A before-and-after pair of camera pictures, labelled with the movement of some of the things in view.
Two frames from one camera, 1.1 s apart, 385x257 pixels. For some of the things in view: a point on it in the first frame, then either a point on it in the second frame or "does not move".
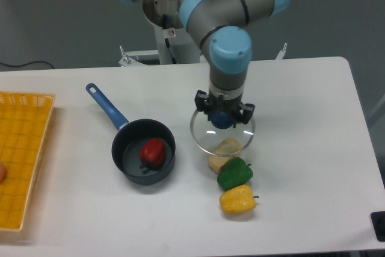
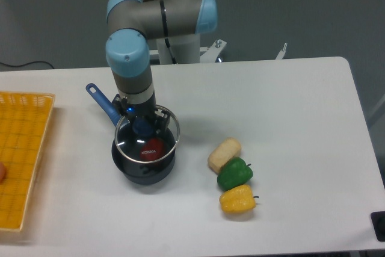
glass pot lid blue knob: x=224 y=142 -> x=137 y=139
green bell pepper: x=234 y=172 does not move
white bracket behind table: x=281 y=53 does not move
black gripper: x=229 y=102 -> x=162 y=118
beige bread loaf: x=225 y=150 does not move
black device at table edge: x=378 y=221 does not move
